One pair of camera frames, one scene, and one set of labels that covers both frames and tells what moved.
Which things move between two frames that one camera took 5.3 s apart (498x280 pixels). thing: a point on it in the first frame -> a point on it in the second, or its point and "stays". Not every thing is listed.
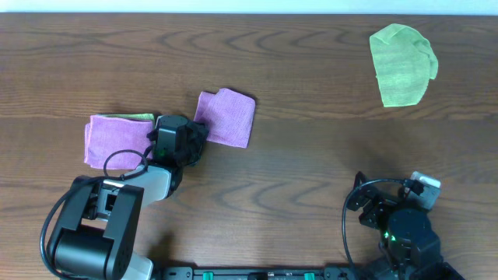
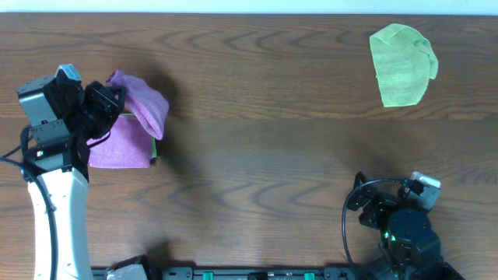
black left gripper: (196, 138) -> (106, 103)
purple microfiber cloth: (228, 116) -> (143, 100)
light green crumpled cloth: (404, 64) stays
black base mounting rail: (255, 273) stays
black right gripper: (382, 203) stays
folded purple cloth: (116, 144) stays
